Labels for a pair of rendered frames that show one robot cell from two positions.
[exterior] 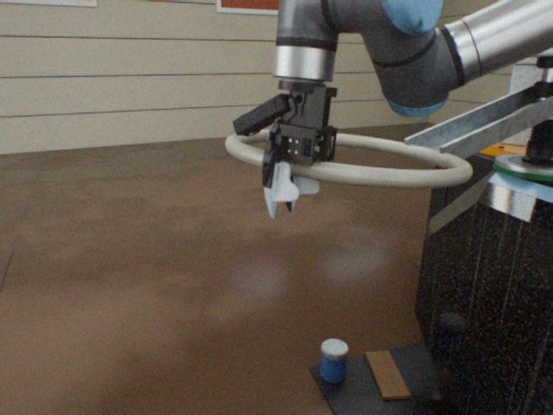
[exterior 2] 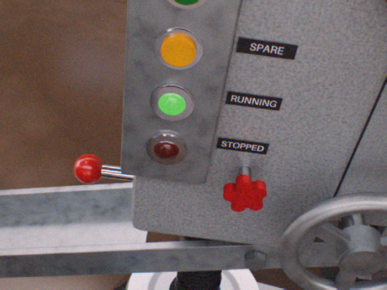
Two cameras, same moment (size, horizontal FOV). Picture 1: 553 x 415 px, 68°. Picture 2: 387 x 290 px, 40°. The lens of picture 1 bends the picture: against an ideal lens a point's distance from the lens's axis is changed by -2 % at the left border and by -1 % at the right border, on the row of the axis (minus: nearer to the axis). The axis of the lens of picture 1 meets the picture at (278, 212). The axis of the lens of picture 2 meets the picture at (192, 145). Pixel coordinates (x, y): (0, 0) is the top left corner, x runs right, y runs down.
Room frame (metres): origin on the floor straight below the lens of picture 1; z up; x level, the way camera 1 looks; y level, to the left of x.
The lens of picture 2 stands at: (0.68, -0.87, 1.63)
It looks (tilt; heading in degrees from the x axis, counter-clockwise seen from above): 42 degrees down; 23
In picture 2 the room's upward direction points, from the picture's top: 9 degrees clockwise
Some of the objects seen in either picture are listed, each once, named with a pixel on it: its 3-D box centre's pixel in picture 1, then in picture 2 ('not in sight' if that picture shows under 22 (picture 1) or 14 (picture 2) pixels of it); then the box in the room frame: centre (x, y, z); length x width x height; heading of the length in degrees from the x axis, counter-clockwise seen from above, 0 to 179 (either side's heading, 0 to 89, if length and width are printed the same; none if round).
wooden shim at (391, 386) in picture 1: (385, 373); not in sight; (1.30, -0.42, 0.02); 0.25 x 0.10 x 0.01; 5
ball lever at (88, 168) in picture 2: not in sight; (109, 171); (1.01, -0.64, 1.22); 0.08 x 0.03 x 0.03; 116
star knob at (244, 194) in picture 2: not in sight; (243, 183); (1.02, -0.78, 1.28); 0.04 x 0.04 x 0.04; 26
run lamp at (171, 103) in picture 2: not in sight; (172, 102); (0.99, -0.72, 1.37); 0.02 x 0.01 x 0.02; 116
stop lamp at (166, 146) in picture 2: not in sight; (166, 148); (0.99, -0.72, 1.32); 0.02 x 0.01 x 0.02; 116
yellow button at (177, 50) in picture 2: not in sight; (178, 50); (0.98, -0.72, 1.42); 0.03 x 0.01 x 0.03; 116
